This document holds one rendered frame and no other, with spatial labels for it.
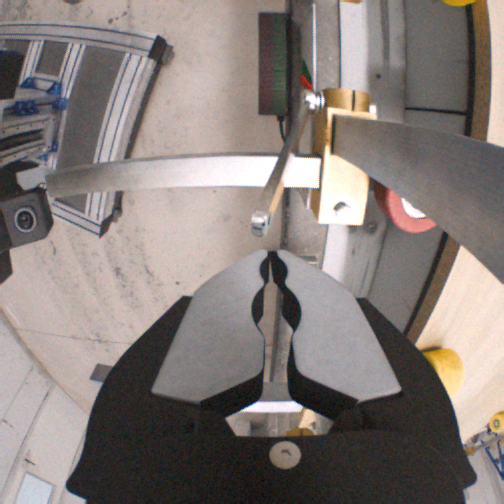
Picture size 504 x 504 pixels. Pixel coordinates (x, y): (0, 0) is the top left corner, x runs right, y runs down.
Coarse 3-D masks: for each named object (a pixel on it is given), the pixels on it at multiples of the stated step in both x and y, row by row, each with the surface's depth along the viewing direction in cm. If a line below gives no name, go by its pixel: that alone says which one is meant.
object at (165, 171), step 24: (72, 168) 26; (96, 168) 24; (120, 168) 25; (144, 168) 25; (168, 168) 25; (192, 168) 24; (216, 168) 24; (240, 168) 24; (264, 168) 24; (312, 168) 24; (48, 192) 26; (72, 192) 26; (96, 192) 26
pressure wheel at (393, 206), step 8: (376, 184) 22; (376, 192) 23; (384, 192) 21; (392, 192) 20; (376, 200) 23; (384, 200) 21; (392, 200) 20; (400, 200) 20; (384, 208) 22; (392, 208) 21; (400, 208) 21; (408, 208) 21; (392, 216) 21; (400, 216) 21; (408, 216) 21; (416, 216) 21; (424, 216) 21; (400, 224) 21; (408, 224) 21; (416, 224) 21; (424, 224) 21; (432, 224) 21; (416, 232) 22
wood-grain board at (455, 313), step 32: (480, 0) 10; (480, 32) 12; (480, 64) 14; (480, 96) 16; (480, 128) 17; (448, 256) 25; (448, 288) 26; (480, 288) 26; (416, 320) 31; (448, 320) 29; (480, 320) 29; (480, 352) 33; (480, 384) 40; (480, 416) 54
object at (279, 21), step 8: (280, 16) 27; (280, 24) 28; (280, 32) 29; (280, 40) 29; (280, 48) 30; (280, 56) 31; (280, 64) 31; (280, 72) 32; (280, 80) 33; (280, 88) 33; (280, 96) 34; (280, 104) 34
